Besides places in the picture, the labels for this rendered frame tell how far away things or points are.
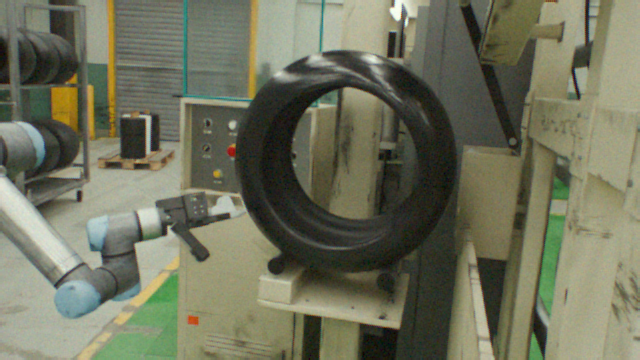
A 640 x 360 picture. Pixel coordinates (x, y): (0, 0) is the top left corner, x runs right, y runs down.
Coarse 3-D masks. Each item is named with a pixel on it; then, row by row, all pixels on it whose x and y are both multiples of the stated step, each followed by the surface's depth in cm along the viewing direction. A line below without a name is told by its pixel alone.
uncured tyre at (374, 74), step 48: (288, 96) 127; (384, 96) 122; (432, 96) 125; (240, 144) 134; (288, 144) 158; (432, 144) 122; (240, 192) 138; (288, 192) 160; (432, 192) 124; (288, 240) 134; (336, 240) 156; (384, 240) 128
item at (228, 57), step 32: (192, 0) 206; (224, 0) 203; (256, 0) 200; (288, 0) 197; (320, 0) 195; (192, 32) 208; (224, 32) 205; (256, 32) 202; (288, 32) 199; (320, 32) 196; (192, 64) 210; (224, 64) 207; (256, 64) 204; (288, 64) 201; (192, 96) 212; (224, 96) 209
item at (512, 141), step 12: (468, 12) 144; (468, 24) 145; (480, 36) 145; (492, 72) 145; (492, 84) 146; (492, 96) 146; (504, 108) 146; (504, 120) 147; (504, 132) 147; (516, 144) 147
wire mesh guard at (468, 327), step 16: (464, 224) 151; (464, 240) 139; (464, 256) 143; (464, 272) 139; (464, 288) 130; (480, 288) 104; (464, 304) 127; (480, 304) 96; (464, 320) 125; (480, 320) 89; (464, 336) 119; (480, 336) 84; (448, 352) 170; (464, 352) 114; (480, 352) 79
